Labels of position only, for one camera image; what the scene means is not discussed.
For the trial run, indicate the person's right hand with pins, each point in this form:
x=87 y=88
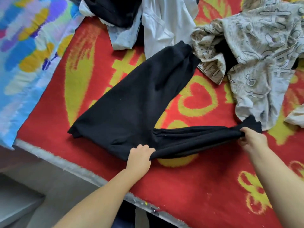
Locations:
x=254 y=142

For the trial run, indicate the person's right forearm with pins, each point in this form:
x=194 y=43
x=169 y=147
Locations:
x=280 y=187

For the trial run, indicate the person's blue trousers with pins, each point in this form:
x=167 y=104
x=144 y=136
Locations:
x=126 y=216

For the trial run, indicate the blue patterned pillow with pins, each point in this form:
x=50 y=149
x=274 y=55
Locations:
x=33 y=59

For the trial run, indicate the grey wardrobe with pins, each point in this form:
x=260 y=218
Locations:
x=19 y=199

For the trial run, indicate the black trousers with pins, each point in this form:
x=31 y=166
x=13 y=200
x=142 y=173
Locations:
x=137 y=106

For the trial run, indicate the pile of mixed clothes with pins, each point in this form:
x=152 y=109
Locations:
x=256 y=49

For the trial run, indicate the person's left forearm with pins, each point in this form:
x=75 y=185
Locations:
x=99 y=204

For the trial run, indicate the person's left hand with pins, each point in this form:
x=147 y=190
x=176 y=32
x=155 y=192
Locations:
x=140 y=161

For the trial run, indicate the red and yellow blanket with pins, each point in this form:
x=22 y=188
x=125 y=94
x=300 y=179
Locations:
x=223 y=187

